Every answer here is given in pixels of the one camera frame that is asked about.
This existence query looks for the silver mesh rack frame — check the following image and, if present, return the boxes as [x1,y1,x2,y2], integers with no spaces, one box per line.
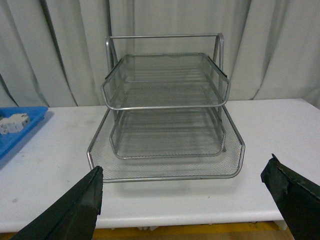
[104,32,227,153]

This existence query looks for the silver mesh tray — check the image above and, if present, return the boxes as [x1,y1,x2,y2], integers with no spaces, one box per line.
[101,53,231,111]
[87,106,245,183]
[109,108,226,160]

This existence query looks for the blue plastic tray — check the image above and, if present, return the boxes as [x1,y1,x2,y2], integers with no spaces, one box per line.
[0,106,48,160]

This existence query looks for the white circuit breaker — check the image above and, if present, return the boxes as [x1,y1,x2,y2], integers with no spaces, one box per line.
[0,113,31,135]

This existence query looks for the silver mesh top tray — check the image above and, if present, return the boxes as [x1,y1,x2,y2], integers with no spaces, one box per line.
[101,53,231,111]

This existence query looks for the silver mesh bottom tray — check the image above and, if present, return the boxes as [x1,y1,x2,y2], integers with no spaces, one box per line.
[109,108,226,160]

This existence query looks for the grey curtain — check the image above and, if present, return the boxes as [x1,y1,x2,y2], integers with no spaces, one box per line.
[0,0,320,107]

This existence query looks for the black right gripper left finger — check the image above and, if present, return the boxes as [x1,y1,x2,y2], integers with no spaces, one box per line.
[11,166,103,240]

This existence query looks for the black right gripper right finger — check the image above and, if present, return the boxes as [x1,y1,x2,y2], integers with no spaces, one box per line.
[260,154,320,240]

